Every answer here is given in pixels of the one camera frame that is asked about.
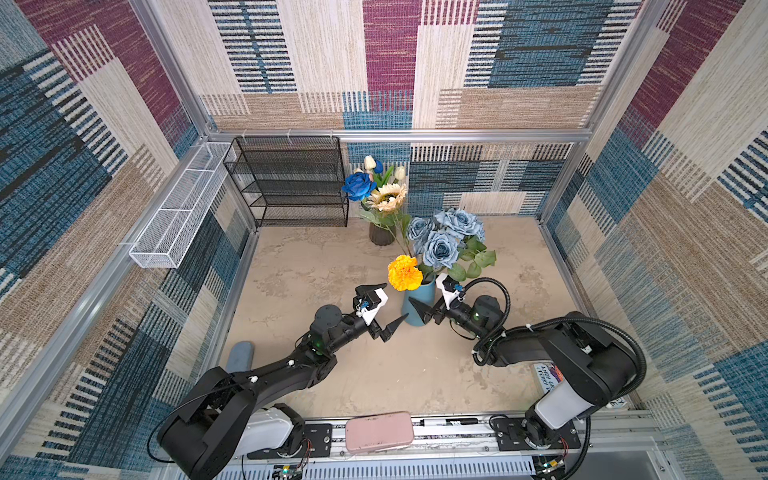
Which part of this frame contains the teal ceramic vase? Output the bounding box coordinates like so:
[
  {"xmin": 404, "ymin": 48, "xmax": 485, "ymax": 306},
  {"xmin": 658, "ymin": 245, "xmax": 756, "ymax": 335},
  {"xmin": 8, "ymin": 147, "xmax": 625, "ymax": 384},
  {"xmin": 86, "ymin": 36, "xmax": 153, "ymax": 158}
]
[{"xmin": 401, "ymin": 277, "xmax": 437, "ymax": 328}]

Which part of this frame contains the orange artificial flower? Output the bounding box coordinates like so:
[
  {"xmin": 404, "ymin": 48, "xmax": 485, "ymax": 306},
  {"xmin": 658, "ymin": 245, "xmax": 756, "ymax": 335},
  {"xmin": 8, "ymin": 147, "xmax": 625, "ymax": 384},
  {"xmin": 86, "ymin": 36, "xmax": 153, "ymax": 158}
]
[{"xmin": 387, "ymin": 255, "xmax": 424, "ymax": 292}]

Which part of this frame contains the red glass vase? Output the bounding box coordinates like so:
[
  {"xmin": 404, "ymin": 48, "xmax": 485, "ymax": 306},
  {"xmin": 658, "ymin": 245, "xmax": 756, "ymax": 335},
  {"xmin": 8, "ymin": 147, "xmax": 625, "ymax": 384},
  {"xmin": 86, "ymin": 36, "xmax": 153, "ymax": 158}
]
[{"xmin": 369, "ymin": 223, "xmax": 395, "ymax": 246}]

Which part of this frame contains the dusty blue rose bunch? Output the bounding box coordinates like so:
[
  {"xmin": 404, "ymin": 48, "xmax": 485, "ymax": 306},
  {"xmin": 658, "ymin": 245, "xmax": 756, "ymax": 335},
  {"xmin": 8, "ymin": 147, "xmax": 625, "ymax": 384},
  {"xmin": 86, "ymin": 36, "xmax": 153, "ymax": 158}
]
[{"xmin": 403, "ymin": 208, "xmax": 497, "ymax": 284}]

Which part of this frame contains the cream artificial sunflower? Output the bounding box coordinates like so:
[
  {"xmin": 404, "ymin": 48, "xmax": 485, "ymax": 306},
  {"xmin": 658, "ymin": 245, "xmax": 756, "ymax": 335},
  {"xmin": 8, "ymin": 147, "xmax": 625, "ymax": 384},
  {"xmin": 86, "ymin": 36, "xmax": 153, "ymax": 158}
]
[{"xmin": 359, "ymin": 184, "xmax": 413, "ymax": 256}]

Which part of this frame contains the dark blue artificial rose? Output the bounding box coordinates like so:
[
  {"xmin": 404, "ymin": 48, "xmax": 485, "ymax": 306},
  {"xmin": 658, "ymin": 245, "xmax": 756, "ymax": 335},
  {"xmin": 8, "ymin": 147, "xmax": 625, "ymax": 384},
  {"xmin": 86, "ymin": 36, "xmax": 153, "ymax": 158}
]
[{"xmin": 342, "ymin": 172, "xmax": 377, "ymax": 201}]

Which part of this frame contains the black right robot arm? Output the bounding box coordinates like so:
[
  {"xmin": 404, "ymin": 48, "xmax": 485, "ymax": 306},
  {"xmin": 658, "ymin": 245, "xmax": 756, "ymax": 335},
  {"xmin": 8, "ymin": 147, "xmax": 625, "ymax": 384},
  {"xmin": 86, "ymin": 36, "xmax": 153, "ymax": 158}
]
[{"xmin": 410, "ymin": 274, "xmax": 647, "ymax": 450}]

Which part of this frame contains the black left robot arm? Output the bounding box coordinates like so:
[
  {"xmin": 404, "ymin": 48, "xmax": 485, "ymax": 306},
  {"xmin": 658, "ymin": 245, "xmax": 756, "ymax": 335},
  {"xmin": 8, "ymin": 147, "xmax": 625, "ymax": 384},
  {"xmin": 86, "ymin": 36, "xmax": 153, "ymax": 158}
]
[{"xmin": 152, "ymin": 284, "xmax": 407, "ymax": 479}]

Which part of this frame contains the pink pencil case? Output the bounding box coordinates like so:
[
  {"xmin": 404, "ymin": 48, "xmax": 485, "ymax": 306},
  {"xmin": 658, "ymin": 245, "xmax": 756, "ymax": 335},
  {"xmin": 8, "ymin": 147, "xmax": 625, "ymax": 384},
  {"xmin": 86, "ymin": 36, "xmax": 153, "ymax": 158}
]
[{"xmin": 345, "ymin": 411, "xmax": 414, "ymax": 454}]

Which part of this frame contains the treehouse paperback book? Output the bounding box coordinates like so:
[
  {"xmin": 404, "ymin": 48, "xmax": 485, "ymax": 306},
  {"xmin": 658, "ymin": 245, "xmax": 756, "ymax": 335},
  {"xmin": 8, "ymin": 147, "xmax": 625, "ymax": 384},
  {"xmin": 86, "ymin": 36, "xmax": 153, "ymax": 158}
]
[{"xmin": 532, "ymin": 362, "xmax": 564, "ymax": 394}]

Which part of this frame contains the grey blue oval object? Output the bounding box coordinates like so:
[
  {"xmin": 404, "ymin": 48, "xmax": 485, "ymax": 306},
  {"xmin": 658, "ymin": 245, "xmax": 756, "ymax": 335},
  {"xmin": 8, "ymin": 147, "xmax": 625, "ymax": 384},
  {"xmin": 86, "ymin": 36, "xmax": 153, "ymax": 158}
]
[{"xmin": 225, "ymin": 341, "xmax": 254, "ymax": 373}]

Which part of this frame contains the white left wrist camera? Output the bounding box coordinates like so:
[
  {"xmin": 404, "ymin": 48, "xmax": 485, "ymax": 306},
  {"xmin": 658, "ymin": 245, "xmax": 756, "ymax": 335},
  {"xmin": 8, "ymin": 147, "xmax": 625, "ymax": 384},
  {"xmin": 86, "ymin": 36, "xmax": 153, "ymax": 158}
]
[{"xmin": 355, "ymin": 290, "xmax": 388, "ymax": 326}]

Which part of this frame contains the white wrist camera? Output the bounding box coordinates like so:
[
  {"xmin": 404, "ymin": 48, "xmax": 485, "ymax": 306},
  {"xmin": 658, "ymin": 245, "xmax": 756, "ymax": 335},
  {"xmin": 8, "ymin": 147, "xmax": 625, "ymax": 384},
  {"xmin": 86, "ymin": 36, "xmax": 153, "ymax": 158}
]
[
  {"xmin": 436, "ymin": 273, "xmax": 465, "ymax": 311},
  {"xmin": 355, "ymin": 290, "xmax": 388, "ymax": 326}
]

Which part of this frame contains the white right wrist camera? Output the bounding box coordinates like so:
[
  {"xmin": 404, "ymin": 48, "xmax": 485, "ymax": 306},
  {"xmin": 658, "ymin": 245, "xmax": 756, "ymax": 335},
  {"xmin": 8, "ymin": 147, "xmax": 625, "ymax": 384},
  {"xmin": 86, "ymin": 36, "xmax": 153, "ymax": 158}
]
[{"xmin": 436, "ymin": 273, "xmax": 465, "ymax": 311}]

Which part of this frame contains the black wire shelf rack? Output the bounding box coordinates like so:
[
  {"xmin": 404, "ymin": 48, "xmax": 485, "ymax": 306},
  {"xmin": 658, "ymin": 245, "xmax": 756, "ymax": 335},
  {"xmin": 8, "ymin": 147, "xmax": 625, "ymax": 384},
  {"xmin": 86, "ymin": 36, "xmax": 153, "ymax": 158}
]
[{"xmin": 223, "ymin": 136, "xmax": 349, "ymax": 227}]

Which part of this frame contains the white wire mesh basket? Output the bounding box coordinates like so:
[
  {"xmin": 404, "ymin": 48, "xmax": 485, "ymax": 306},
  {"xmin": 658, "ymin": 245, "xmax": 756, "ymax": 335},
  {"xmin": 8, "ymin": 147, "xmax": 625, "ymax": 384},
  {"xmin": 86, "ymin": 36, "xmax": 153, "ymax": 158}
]
[{"xmin": 129, "ymin": 142, "xmax": 230, "ymax": 269}]

